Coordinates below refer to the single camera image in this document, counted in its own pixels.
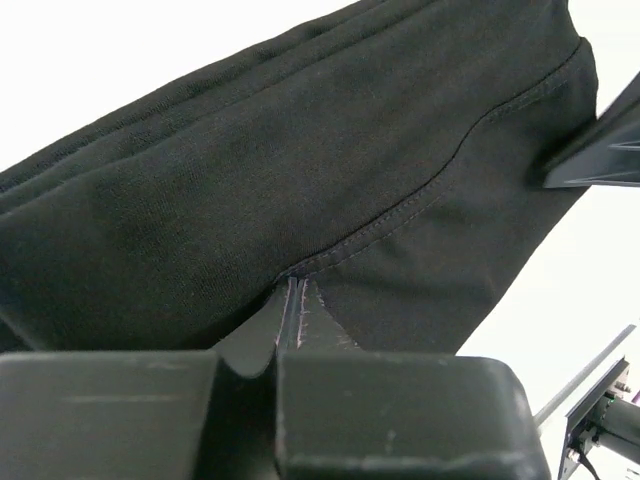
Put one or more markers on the black skirt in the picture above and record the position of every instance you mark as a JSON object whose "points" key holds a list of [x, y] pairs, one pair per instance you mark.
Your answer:
{"points": [[386, 155]]}

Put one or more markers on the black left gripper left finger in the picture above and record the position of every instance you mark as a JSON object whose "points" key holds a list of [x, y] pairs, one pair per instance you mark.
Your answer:
{"points": [[200, 414]]}

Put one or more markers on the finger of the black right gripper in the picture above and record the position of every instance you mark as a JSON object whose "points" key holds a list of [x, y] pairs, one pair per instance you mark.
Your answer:
{"points": [[606, 153]]}

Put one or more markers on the aluminium table edge rail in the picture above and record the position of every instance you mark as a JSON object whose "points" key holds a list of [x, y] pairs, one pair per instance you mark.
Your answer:
{"points": [[584, 381]]}

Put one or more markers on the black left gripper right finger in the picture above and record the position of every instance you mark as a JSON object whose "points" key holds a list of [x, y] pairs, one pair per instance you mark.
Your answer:
{"points": [[349, 414]]}

